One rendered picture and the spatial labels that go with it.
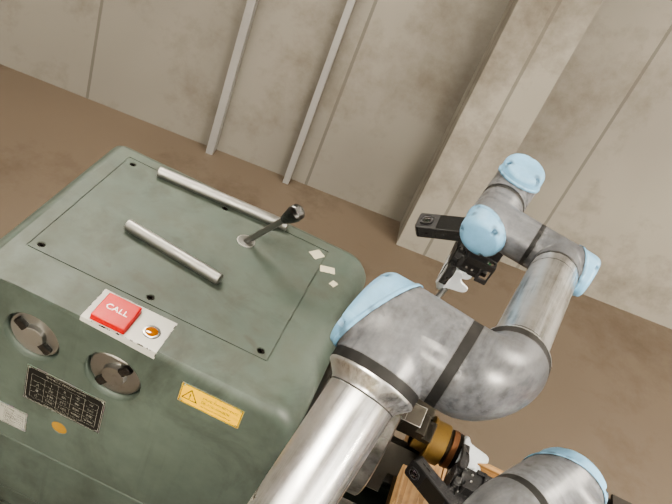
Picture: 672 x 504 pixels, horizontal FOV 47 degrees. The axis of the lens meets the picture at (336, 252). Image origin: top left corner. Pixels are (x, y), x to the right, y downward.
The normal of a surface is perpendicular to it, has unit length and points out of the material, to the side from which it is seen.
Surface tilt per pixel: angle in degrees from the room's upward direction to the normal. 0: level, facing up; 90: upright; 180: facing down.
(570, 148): 90
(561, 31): 90
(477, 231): 102
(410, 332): 39
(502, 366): 30
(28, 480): 90
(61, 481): 90
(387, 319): 45
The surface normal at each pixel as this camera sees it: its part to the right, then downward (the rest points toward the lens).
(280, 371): 0.33, -0.74
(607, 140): -0.18, 0.57
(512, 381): 0.51, -0.01
